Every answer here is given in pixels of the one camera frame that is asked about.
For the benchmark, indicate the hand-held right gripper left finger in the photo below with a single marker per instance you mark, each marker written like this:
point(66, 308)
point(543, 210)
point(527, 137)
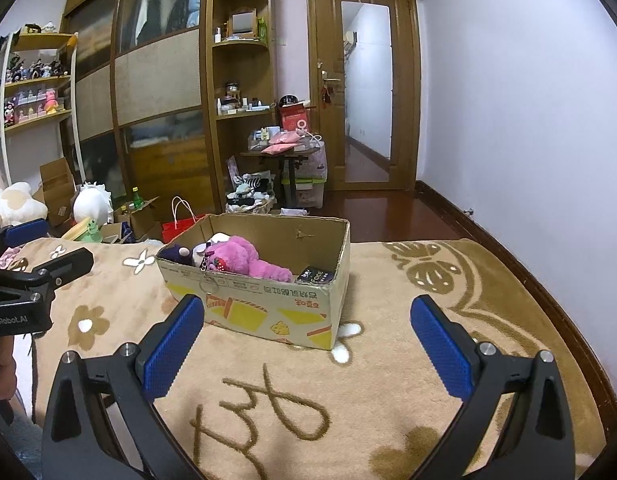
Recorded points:
point(173, 350)

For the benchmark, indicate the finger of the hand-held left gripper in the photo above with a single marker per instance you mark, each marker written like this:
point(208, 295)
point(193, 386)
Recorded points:
point(23, 234)
point(68, 262)

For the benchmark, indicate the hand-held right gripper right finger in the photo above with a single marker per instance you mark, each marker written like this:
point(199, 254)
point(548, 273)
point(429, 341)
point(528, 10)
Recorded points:
point(438, 350)

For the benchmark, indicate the printed cardboard box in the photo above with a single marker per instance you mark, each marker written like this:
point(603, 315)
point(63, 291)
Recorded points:
point(248, 305)

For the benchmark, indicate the purple grey plush toy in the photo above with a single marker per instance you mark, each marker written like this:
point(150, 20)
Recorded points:
point(178, 254)

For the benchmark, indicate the pink plush toy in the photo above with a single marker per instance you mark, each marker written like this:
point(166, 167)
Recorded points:
point(243, 255)

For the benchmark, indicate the dark packet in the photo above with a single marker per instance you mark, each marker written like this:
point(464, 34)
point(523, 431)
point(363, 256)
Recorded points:
point(316, 275)

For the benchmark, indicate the person's left hand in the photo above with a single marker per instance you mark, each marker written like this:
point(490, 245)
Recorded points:
point(1, 365)

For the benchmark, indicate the yellow box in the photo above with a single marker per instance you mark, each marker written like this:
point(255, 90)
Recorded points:
point(73, 231)

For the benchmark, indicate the white fluffy plush toy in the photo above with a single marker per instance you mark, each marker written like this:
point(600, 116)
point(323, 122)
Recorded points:
point(13, 202)

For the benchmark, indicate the green frog toy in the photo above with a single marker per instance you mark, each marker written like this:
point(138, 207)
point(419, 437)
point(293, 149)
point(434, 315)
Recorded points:
point(92, 230)

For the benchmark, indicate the plain tall cardboard box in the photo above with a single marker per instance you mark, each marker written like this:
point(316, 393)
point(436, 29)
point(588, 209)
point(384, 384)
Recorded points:
point(58, 185)

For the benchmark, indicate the white spiky plush toy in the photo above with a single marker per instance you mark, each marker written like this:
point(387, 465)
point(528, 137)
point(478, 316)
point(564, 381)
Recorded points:
point(91, 205)

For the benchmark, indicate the beige patterned blanket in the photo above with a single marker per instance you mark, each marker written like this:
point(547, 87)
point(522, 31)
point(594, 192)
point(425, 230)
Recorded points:
point(388, 400)

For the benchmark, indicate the open brown cardboard box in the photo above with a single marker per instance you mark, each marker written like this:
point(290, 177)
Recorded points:
point(143, 222)

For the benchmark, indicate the green bottle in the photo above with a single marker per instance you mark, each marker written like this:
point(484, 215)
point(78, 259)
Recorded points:
point(136, 200)

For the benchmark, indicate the red paper bag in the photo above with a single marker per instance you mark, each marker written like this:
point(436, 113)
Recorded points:
point(176, 230)

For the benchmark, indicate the basket of clothes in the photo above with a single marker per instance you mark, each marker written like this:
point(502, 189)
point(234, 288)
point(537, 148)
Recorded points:
point(251, 195)

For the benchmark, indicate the clear plastic storage box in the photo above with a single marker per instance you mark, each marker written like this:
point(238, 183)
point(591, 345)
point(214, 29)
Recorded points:
point(308, 192)

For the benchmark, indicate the wooden corner shelf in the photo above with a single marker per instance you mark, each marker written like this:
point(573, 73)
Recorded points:
point(208, 110)

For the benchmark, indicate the wooden wardrobe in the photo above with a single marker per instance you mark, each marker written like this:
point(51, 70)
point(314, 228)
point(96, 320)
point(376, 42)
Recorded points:
point(158, 75)

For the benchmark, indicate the wooden door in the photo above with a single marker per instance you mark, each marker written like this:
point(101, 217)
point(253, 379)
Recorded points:
point(328, 160)

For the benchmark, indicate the small wooden table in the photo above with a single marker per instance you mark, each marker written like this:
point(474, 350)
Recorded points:
point(283, 152)

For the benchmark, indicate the printed plastic bag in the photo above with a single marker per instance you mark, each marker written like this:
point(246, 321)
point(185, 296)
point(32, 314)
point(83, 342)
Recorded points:
point(316, 160)

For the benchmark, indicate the pink packets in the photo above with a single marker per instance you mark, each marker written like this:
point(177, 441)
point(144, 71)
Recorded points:
point(283, 140)

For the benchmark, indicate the red box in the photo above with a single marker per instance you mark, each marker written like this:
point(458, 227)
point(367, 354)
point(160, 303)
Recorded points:
point(296, 120)

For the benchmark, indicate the black round tin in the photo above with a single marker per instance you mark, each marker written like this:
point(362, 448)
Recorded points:
point(288, 100)

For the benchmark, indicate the small framed mirror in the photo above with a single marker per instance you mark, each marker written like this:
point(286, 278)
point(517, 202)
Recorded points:
point(242, 22)

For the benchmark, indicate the white air conditioner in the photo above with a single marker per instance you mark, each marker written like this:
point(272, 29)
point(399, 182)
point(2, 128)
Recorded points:
point(349, 42)

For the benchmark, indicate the wall shelf with figurines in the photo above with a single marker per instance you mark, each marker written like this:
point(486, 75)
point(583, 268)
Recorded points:
point(36, 121)

